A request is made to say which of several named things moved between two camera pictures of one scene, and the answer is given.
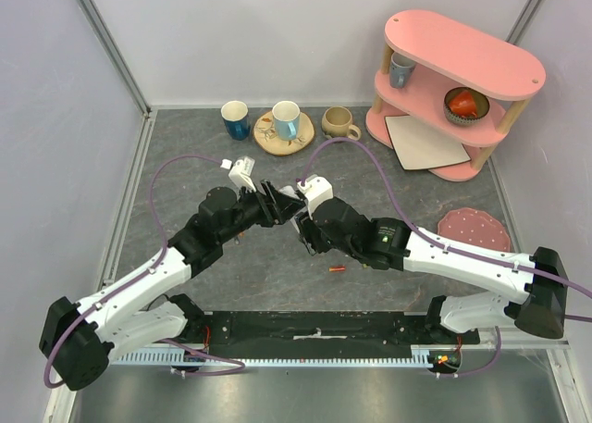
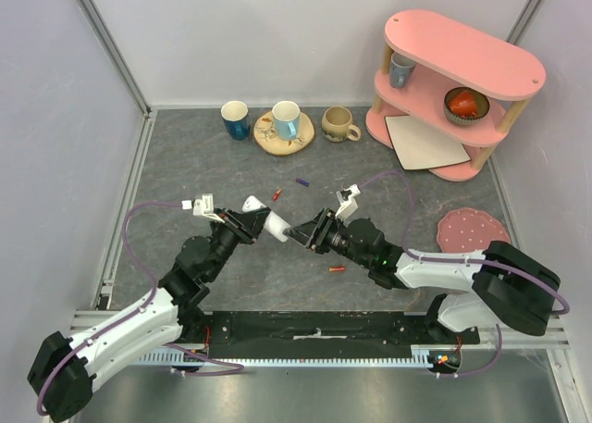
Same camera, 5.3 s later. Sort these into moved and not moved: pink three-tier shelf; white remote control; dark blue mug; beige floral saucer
Moved: white remote control
Not moved: pink three-tier shelf; beige floral saucer; dark blue mug
